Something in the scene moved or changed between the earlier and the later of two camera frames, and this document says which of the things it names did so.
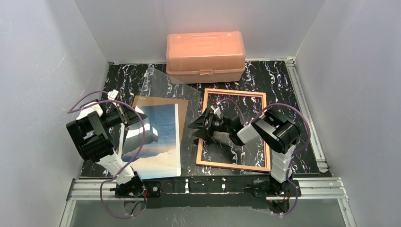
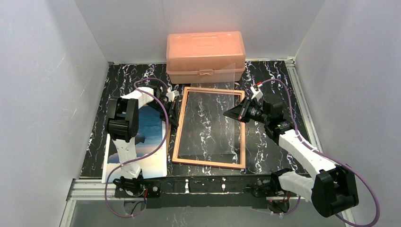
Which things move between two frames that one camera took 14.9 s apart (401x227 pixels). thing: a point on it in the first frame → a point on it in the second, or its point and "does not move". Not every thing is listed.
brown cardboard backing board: x=182 y=105 → x=168 y=137
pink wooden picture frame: x=213 y=91 → x=180 y=124
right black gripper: x=207 y=121 → x=246 y=111
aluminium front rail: x=329 y=189 does not move
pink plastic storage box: x=202 y=57 does not move
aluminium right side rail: x=292 y=65 does not move
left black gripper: x=126 y=113 → x=170 y=110
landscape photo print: x=150 y=145 does not move
